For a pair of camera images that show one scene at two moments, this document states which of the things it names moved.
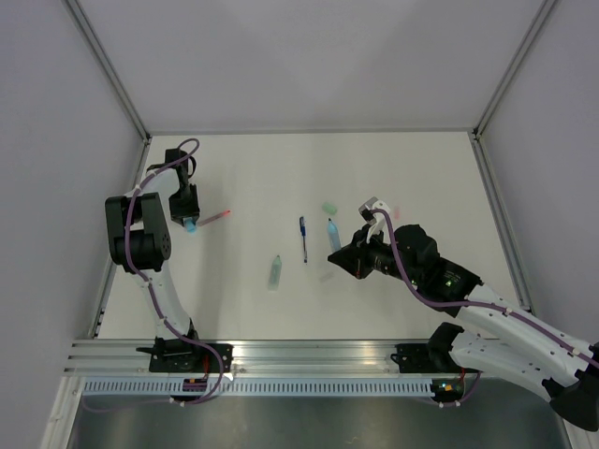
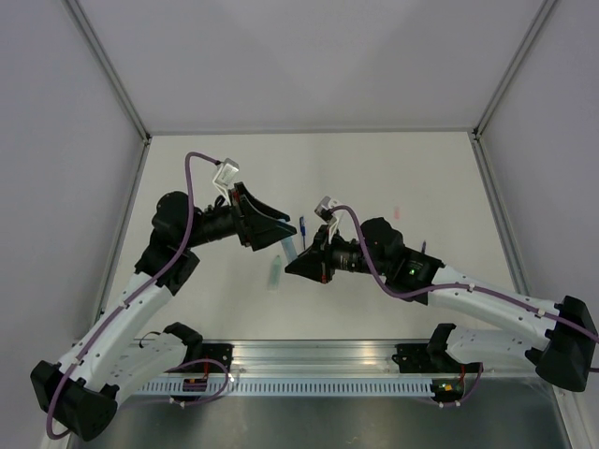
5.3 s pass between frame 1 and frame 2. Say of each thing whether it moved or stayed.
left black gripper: moved
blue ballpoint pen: stayed
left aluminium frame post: stayed
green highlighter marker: stayed
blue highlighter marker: moved
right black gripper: moved
